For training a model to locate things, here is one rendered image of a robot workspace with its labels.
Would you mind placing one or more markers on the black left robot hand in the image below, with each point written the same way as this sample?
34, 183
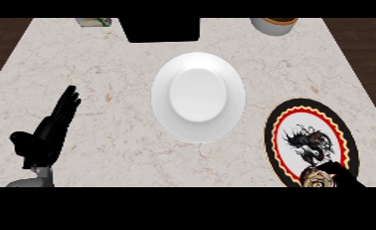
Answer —
49, 131

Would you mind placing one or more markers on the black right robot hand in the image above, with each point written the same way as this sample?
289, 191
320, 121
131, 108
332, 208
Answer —
345, 175

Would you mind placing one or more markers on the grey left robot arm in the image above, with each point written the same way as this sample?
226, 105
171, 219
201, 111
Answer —
34, 181

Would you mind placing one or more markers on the beige swirl cupcake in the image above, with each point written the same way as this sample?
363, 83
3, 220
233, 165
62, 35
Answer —
316, 178

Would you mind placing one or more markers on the black rimmed decorated plate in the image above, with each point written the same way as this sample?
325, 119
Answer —
313, 134

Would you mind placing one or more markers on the white oval plate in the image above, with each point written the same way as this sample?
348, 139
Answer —
198, 97

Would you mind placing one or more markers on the green and white packet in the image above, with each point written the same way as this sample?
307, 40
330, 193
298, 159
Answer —
93, 22

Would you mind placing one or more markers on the black box appliance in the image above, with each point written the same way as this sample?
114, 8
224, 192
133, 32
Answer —
161, 30

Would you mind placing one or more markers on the white round pot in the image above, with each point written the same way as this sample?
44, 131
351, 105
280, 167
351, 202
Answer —
274, 26

